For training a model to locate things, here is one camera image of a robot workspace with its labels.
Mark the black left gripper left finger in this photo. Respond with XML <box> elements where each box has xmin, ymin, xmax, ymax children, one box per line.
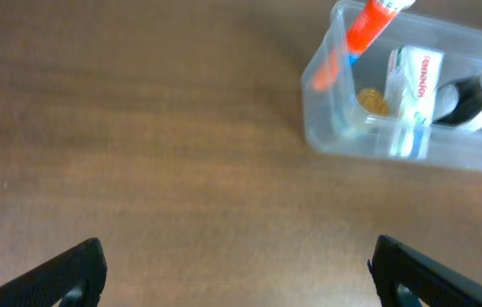
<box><xmin>0</xmin><ymin>238</ymin><xmax>107</xmax><ymax>307</ymax></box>

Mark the small gold-lidded jar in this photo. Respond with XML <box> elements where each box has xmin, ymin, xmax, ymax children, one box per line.
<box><xmin>357</xmin><ymin>88</ymin><xmax>389</xmax><ymax>116</ymax></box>

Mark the orange effervescent tablet tube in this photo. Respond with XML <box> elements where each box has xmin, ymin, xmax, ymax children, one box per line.
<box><xmin>311</xmin><ymin>0</ymin><xmax>415</xmax><ymax>91</ymax></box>

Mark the black bottle white cap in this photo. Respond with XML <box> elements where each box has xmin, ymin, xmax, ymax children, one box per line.
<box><xmin>433</xmin><ymin>76</ymin><xmax>482</xmax><ymax>126</ymax></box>

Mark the clear plastic container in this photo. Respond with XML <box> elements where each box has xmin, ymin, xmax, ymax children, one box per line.
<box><xmin>301</xmin><ymin>1</ymin><xmax>482</xmax><ymax>171</ymax></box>

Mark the white blue medicine box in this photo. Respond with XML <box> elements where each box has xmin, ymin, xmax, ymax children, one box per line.
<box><xmin>385</xmin><ymin>46</ymin><xmax>444</xmax><ymax>159</ymax></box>

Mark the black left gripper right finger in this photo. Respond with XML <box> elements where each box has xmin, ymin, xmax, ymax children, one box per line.
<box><xmin>368</xmin><ymin>235</ymin><xmax>482</xmax><ymax>307</ymax></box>

